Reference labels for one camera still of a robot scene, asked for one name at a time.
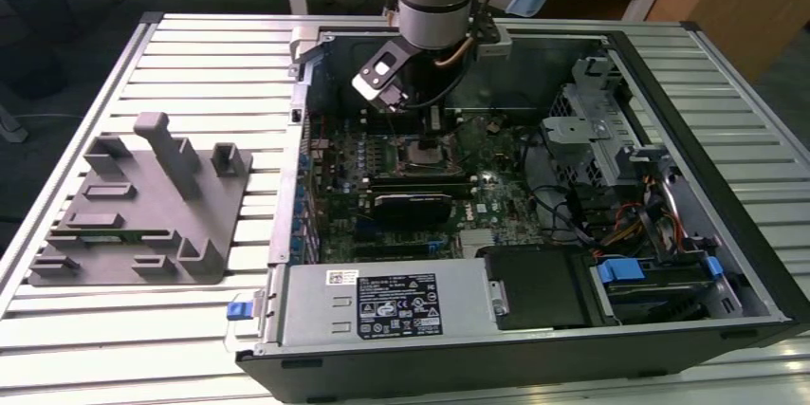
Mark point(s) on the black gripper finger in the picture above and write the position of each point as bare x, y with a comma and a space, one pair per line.
437, 141
427, 141

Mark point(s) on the silver CPU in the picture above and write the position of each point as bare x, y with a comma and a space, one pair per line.
420, 156

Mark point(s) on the thin metal locking lever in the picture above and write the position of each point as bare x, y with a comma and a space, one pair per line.
424, 166

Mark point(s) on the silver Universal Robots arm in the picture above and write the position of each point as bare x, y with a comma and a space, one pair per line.
436, 6

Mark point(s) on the CPU socket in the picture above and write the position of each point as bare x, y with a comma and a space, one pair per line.
399, 163

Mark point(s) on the black RAM slot bank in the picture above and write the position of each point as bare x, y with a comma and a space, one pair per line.
417, 184
379, 123

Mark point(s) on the black graphics card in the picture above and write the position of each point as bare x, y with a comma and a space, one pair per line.
411, 210

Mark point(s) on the green motherboard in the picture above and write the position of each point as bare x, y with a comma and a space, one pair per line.
512, 196

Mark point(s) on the silver metal drive cage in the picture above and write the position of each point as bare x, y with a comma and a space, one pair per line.
572, 134

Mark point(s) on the small silver heat sink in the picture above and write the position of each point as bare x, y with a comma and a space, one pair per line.
477, 239

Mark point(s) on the black expansion slot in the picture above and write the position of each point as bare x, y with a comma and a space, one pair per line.
392, 250

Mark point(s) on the hard disk in blue carrier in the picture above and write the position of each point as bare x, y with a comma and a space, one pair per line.
620, 272

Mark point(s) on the silver power supply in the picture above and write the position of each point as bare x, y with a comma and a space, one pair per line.
303, 310

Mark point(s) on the blue case release latch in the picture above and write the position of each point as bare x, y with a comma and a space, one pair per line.
237, 310

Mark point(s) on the grey parts rack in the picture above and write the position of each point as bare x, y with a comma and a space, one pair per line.
157, 234

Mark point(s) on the black PC case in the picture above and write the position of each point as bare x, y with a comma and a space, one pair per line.
379, 376

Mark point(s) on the green RAM stick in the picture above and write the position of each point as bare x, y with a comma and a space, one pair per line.
132, 235

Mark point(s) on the wooden cabinet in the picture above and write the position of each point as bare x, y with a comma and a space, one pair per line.
752, 6

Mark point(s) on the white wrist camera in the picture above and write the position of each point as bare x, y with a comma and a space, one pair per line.
379, 70

